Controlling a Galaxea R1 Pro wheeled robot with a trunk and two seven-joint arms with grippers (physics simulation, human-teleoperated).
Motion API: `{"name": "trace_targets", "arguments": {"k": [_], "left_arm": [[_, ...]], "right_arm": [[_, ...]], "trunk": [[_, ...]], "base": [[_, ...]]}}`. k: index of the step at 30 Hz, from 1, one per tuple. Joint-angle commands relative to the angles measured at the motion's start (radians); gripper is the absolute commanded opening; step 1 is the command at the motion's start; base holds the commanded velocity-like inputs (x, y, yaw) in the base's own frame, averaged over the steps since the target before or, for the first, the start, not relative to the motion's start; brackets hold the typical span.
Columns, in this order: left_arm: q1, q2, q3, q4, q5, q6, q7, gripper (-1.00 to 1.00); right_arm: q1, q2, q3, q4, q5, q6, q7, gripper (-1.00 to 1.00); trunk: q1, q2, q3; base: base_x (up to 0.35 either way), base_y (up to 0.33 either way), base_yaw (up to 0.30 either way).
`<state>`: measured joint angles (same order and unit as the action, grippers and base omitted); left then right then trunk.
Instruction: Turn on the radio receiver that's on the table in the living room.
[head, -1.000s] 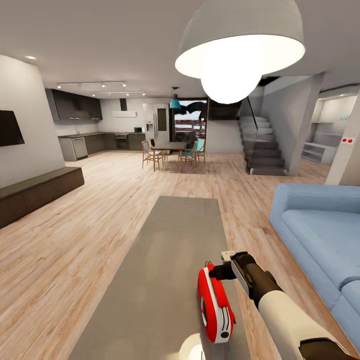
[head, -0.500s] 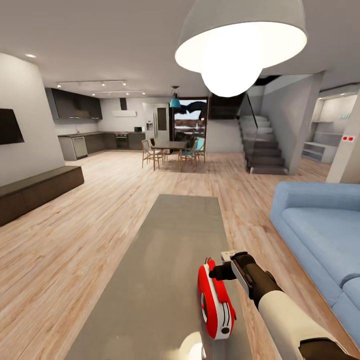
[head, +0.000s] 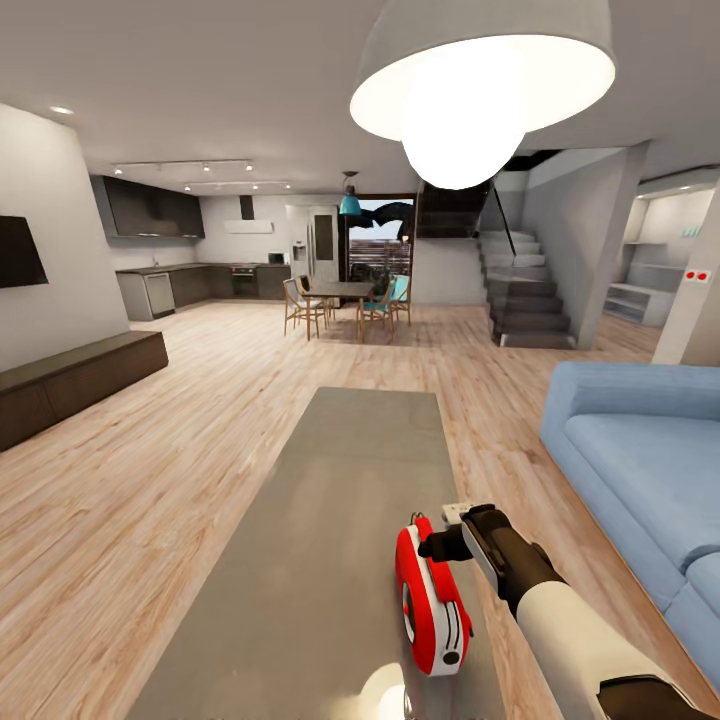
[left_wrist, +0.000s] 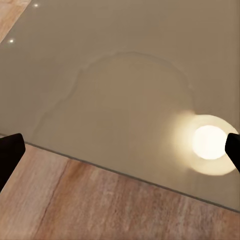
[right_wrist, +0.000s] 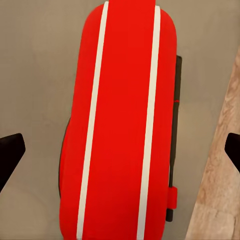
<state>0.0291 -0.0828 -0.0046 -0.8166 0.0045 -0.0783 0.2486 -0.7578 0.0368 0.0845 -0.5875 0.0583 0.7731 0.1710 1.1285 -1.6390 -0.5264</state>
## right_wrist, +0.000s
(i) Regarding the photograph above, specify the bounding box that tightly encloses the radio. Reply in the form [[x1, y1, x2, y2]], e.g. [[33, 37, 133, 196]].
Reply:
[[58, 0, 182, 240]]

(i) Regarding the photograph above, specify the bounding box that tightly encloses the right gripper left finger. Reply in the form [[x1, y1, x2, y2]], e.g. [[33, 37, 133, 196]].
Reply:
[[0, 133, 26, 192]]

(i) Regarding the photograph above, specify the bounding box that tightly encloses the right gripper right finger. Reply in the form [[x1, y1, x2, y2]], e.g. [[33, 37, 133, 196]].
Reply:
[[224, 133, 240, 172]]

